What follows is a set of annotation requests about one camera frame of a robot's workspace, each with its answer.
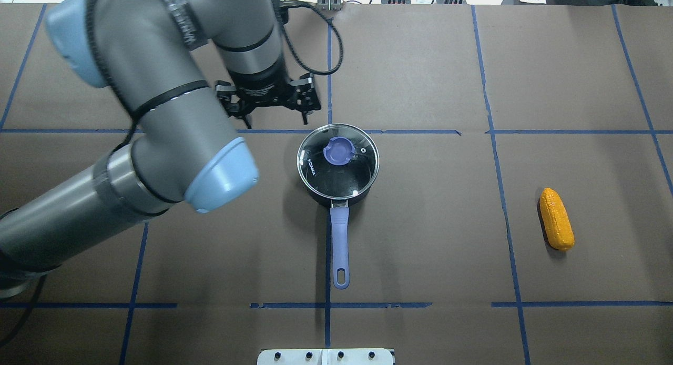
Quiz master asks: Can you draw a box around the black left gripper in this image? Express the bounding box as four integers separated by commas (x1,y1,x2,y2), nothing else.
231,68,291,129

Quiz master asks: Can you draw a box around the glass lid blue knob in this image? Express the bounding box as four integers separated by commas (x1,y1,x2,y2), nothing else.
297,124,380,200

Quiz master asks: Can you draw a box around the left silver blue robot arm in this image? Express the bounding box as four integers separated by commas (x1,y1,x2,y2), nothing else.
2,0,289,299

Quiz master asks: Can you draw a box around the yellow corn cob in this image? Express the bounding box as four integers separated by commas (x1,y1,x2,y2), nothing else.
538,188,575,251

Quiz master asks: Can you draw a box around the dark blue saucepan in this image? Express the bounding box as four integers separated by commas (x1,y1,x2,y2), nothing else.
296,124,380,290

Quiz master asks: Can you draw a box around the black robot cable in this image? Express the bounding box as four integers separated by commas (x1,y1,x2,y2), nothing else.
271,0,344,75

